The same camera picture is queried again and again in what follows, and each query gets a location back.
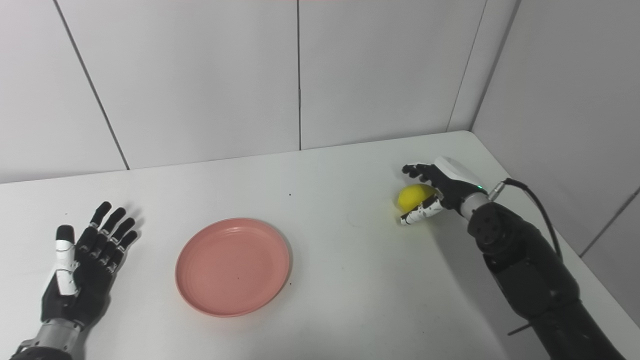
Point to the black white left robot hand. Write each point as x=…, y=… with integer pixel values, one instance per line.
x=82, y=290

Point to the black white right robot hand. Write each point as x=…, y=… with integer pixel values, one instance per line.
x=452, y=185

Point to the yellow lemon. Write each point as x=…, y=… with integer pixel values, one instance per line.
x=412, y=196

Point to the pink plastic plate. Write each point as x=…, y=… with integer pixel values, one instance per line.
x=232, y=267

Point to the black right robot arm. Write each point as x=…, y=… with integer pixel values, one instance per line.
x=530, y=270

